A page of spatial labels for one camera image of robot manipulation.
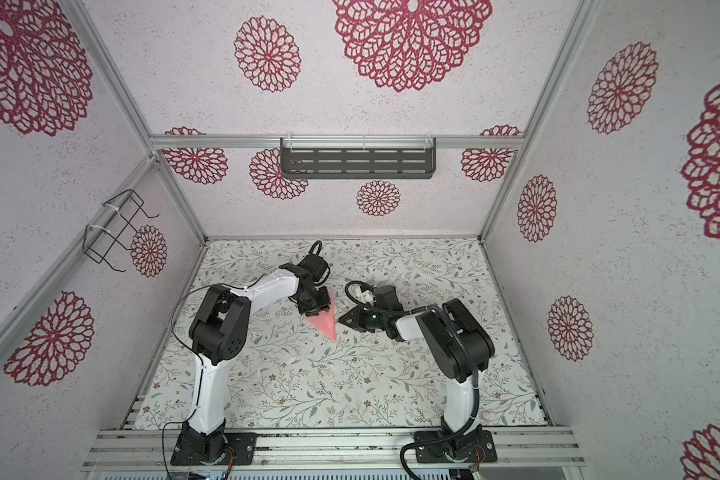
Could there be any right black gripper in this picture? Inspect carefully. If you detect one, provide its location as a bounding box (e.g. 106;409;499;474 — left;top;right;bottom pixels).
338;307;388;333

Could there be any pink square paper sheet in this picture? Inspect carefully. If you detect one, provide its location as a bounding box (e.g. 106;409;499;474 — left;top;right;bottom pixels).
306;292;337;342

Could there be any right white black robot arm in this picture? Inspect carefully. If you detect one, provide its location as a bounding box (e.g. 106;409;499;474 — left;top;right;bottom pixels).
338;298;495;436

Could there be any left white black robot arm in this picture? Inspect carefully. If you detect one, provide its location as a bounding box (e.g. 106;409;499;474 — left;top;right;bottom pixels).
188;260;332;435

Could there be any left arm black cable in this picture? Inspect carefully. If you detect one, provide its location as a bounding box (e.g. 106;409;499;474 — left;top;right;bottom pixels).
308;239;331;280

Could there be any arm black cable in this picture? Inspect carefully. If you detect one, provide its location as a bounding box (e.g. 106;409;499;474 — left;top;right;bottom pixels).
308;239;331;280
343;280;484;480

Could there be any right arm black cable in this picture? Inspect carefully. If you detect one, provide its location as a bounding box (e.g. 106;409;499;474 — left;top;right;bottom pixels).
343;280;484;480

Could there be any dark grey slotted wall shelf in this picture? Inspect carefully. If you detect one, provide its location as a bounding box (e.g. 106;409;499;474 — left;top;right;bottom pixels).
280;137;437;180

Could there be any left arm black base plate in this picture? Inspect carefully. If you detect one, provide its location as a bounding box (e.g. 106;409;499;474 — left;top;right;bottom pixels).
170;431;258;467

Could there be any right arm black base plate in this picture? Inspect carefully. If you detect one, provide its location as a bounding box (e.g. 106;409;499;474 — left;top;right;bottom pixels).
414;426;498;464

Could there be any black wire wall rack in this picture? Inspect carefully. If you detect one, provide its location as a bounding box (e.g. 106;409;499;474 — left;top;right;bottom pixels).
81;189;159;273

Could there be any aluminium front rail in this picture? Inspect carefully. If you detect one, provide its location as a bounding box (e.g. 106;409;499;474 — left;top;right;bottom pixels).
80;426;587;473

